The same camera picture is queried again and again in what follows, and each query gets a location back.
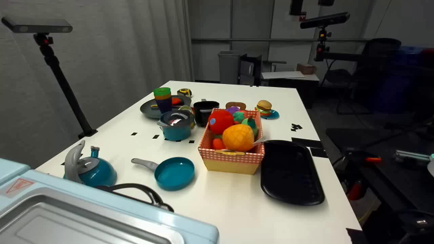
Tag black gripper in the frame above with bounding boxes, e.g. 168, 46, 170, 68
288, 0, 306, 18

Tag black pot lid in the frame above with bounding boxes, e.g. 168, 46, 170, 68
160, 110, 195, 129

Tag blue toy pot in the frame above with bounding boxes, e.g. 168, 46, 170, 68
155, 109, 196, 143

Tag blue toy pan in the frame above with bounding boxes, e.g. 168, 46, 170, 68
130, 156, 196, 191

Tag small cardboard box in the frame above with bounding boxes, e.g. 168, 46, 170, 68
295, 63, 317, 76

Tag white side desk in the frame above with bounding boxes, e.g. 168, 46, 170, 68
260, 69, 320, 83

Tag black box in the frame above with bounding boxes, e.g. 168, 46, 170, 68
237, 53, 263, 87

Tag grey bin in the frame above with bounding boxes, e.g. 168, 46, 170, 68
216, 50, 242, 84

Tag black office chair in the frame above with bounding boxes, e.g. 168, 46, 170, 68
336, 38, 404, 114

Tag toy burger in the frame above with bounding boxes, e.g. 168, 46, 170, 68
254, 99, 273, 120

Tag small blue plate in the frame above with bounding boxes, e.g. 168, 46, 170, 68
259, 109, 280, 121

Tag blue barrel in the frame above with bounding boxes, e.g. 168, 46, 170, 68
374, 45, 425, 114

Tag red toy tomato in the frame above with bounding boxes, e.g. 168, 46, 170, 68
207, 109, 235, 136

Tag orange toy fruit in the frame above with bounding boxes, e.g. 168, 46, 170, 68
221, 124, 256, 152

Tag small orange-red toy fruit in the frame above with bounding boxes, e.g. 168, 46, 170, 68
210, 137, 226, 151

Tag green toy cup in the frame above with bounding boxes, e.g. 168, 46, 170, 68
151, 86, 172, 99

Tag purple toy cup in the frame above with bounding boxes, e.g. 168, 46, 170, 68
154, 98, 173, 114

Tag black plastic tray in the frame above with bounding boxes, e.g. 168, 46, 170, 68
259, 140, 325, 208

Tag basket of toy fruit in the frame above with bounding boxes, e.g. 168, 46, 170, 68
196, 107, 267, 176

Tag dark grey plate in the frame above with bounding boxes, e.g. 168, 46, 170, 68
138, 94, 192, 121

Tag grey backdrop curtain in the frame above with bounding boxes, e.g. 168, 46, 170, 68
0, 0, 193, 168

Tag black cart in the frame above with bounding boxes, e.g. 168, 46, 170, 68
324, 128, 434, 244

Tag black tripod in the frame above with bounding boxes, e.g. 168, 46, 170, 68
32, 31, 98, 140

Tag blue toy kettle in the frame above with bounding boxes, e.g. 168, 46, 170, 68
62, 140, 117, 189

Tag light blue toaster oven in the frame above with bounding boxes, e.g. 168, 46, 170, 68
0, 158, 221, 244

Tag black stereo camera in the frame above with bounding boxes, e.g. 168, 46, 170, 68
0, 17, 73, 34
298, 11, 351, 30

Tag black mount red knobs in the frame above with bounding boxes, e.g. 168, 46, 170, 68
314, 26, 363, 64

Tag small yellow toy ring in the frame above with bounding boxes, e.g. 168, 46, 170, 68
176, 87, 193, 99

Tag black saucepan grey handle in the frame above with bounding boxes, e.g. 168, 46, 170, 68
192, 99, 221, 129

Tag red handled tool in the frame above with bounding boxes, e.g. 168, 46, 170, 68
344, 151, 383, 167

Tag teal handled tool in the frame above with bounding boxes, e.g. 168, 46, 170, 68
393, 148, 434, 166

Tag black power cable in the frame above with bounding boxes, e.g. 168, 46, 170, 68
96, 182, 174, 213

